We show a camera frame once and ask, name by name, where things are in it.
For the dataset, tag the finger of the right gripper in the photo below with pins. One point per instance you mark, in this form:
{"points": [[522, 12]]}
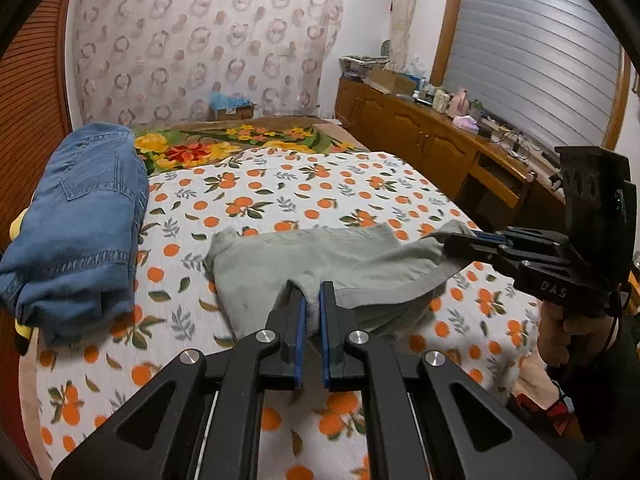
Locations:
{"points": [[492, 239], [502, 258]]}

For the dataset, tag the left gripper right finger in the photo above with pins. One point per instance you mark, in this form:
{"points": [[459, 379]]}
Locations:
{"points": [[425, 418]]}

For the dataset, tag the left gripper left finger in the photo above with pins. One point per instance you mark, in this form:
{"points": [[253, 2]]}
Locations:
{"points": [[199, 416]]}

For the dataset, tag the grey-green shorts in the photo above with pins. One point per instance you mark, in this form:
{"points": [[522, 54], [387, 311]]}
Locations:
{"points": [[389, 285]]}

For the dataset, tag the person right hand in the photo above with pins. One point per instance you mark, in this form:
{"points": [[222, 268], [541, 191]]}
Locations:
{"points": [[563, 341]]}

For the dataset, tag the orange print bed sheet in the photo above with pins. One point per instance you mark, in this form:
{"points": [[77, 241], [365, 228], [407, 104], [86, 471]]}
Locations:
{"points": [[479, 321]]}

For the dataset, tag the wooden sideboard cabinet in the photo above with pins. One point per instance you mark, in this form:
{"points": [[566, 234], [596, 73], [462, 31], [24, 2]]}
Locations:
{"points": [[493, 188]]}

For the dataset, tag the pink tissue pack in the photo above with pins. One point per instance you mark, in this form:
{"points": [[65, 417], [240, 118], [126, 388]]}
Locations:
{"points": [[466, 123]]}

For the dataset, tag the pink bottle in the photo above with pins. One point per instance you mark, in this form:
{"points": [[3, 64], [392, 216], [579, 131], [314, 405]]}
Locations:
{"points": [[459, 104]]}

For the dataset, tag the grey window blind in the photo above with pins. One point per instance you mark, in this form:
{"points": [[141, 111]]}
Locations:
{"points": [[547, 67]]}

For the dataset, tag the cardboard box on cabinet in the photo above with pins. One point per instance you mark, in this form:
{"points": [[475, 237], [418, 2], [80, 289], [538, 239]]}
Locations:
{"points": [[389, 82]]}

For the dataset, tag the folded blue jeans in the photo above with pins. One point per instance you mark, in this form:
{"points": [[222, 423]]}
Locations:
{"points": [[71, 269]]}

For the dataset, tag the stack of magazines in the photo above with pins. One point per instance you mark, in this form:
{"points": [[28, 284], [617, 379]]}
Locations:
{"points": [[355, 66]]}

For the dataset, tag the beige side curtain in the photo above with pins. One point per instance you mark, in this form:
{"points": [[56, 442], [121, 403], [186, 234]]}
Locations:
{"points": [[401, 17]]}

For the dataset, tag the floral blanket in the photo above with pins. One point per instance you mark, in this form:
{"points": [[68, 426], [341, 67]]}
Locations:
{"points": [[194, 144]]}

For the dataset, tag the cardboard box with blue bag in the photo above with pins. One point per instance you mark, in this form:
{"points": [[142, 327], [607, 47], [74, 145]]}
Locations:
{"points": [[222, 108]]}

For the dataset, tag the pink circle pattern curtain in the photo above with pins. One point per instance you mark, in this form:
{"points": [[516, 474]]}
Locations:
{"points": [[147, 63]]}

